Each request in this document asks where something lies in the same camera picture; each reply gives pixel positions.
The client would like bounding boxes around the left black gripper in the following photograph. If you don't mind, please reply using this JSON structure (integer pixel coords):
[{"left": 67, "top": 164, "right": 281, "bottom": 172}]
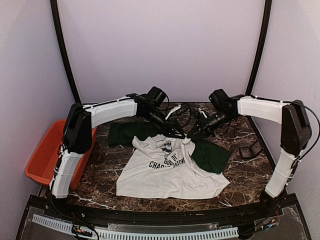
[{"left": 143, "top": 107, "right": 187, "bottom": 140}]

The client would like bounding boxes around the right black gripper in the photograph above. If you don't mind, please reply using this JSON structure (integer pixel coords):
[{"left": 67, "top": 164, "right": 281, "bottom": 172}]
[{"left": 186, "top": 108, "right": 236, "bottom": 138}]

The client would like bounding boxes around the white round brooch back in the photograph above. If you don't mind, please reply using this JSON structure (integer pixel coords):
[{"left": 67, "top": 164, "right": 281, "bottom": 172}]
[{"left": 181, "top": 137, "right": 191, "bottom": 145}]

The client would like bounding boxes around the white green Charlie Brown shirt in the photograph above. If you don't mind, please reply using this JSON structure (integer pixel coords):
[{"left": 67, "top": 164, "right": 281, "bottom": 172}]
[{"left": 108, "top": 122, "right": 232, "bottom": 200}]

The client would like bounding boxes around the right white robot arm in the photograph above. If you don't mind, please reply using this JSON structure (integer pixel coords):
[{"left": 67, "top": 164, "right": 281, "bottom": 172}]
[{"left": 187, "top": 89, "right": 319, "bottom": 199}]

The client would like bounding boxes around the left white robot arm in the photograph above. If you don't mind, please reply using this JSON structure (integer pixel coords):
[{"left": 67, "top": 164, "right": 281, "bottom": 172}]
[{"left": 49, "top": 86, "right": 185, "bottom": 218}]

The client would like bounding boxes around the black brooch stand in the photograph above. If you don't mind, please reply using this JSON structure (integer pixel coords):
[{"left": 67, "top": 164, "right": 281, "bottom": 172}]
[{"left": 239, "top": 139, "right": 264, "bottom": 160}]

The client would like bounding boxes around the red plastic bin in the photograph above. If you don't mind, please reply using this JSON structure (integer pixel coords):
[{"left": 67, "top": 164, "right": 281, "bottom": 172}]
[{"left": 25, "top": 119, "right": 97, "bottom": 190}]

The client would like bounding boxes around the white slotted cable duct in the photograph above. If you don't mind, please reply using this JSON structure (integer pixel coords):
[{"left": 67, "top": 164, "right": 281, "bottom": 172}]
[{"left": 31, "top": 214, "right": 239, "bottom": 240}]

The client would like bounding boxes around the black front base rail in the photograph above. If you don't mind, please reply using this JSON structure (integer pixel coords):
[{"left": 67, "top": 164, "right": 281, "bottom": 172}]
[{"left": 29, "top": 192, "right": 298, "bottom": 228}]

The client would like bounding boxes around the right black frame post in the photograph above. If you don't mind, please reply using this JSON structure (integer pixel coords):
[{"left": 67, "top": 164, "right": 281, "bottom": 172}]
[{"left": 243, "top": 0, "right": 273, "bottom": 97}]

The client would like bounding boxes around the black frame post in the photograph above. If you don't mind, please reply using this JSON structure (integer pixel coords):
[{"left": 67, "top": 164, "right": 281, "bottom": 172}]
[
  {"left": 243, "top": 0, "right": 273, "bottom": 97},
  {"left": 50, "top": 0, "right": 82, "bottom": 104}
]

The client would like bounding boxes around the left black frame post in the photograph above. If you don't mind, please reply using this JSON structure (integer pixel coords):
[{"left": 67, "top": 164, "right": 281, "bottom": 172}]
[{"left": 50, "top": 0, "right": 82, "bottom": 104}]

